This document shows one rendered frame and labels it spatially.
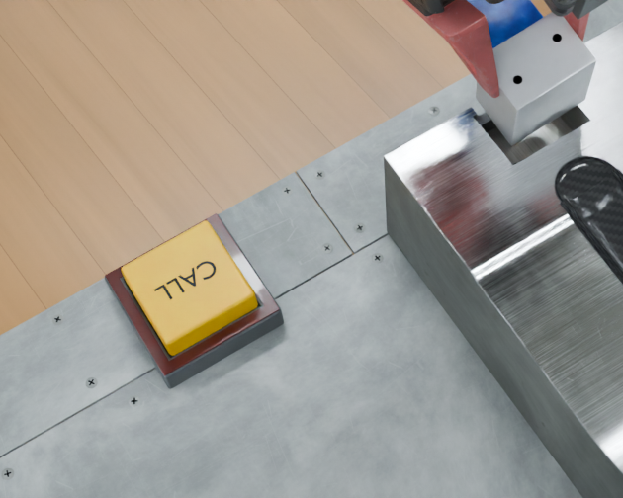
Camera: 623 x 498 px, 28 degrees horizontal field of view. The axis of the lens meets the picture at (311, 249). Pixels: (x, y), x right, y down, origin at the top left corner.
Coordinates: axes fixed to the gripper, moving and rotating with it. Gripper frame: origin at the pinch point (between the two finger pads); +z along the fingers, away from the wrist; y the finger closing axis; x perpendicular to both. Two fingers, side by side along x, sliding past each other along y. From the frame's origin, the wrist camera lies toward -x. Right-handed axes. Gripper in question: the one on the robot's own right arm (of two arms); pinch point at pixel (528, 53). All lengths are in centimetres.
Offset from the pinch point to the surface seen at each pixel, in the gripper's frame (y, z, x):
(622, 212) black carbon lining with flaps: 0.4, 8.8, -5.2
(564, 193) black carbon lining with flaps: -1.7, 7.2, -3.1
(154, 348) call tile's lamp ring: -25.5, 8.1, 4.9
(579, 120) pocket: 2.1, 7.1, 0.9
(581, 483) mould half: -9.4, 17.3, -12.5
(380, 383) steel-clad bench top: -15.5, 14.2, -1.6
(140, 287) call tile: -24.2, 5.6, 7.3
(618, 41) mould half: 6.7, 5.7, 3.2
